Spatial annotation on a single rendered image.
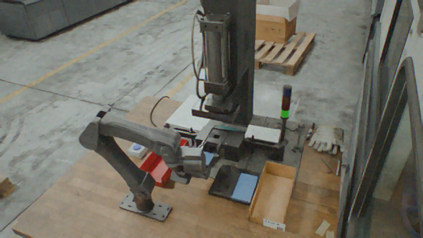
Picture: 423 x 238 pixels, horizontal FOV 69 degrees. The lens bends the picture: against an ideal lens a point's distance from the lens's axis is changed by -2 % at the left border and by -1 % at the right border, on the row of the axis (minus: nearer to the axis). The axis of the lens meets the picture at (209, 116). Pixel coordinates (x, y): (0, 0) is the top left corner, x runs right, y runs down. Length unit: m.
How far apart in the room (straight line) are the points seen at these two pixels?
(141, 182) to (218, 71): 0.48
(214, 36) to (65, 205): 0.87
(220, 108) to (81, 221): 0.67
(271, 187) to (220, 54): 0.55
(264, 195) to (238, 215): 0.13
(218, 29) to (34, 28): 5.21
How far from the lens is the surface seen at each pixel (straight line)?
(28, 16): 6.07
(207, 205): 1.21
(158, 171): 1.36
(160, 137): 0.94
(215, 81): 1.18
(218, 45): 1.11
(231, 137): 1.37
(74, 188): 1.42
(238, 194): 1.21
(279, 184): 1.29
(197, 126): 1.58
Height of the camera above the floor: 1.84
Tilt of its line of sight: 35 degrees down
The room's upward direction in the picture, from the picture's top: 4 degrees counter-clockwise
